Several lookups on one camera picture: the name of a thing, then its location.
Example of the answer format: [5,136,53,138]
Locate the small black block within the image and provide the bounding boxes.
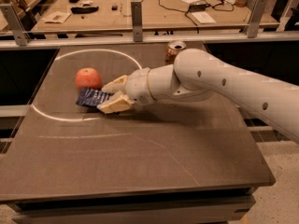
[111,5,118,10]

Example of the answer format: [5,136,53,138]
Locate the wooden back table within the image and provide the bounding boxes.
[30,0,279,35]

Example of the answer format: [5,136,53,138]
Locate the right metal bracket post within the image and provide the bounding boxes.
[244,0,268,38]

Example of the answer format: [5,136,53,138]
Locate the blue rxbar blueberry wrapper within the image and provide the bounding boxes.
[76,87,112,107]

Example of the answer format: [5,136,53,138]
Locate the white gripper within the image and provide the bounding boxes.
[97,68,154,114]

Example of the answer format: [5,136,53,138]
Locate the paper envelope on table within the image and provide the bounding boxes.
[42,11,70,24]

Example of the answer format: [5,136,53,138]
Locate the red apple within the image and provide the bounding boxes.
[75,67,102,90]

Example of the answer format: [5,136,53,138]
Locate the middle metal bracket post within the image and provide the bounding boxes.
[131,1,143,42]

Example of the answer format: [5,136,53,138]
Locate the black tool on table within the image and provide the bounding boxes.
[71,6,99,14]

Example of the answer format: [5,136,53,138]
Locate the metal bracket post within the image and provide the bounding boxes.
[0,4,30,46]
[244,0,268,38]
[131,1,143,42]

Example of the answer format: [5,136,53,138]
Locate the black cable on back table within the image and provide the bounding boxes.
[157,0,235,27]

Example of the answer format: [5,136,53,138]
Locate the white paper card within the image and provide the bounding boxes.
[192,11,216,24]

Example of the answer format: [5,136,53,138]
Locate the black power adapter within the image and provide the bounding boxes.
[189,3,210,12]

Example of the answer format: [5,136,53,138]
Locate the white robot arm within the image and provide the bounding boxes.
[97,49,299,143]

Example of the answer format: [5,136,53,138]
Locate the horizontal metal rail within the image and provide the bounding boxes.
[0,31,299,50]

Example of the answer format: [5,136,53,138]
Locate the orange soda can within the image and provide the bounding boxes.
[165,41,187,65]

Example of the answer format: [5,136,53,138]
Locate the left metal bracket post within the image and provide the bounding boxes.
[0,4,30,46]

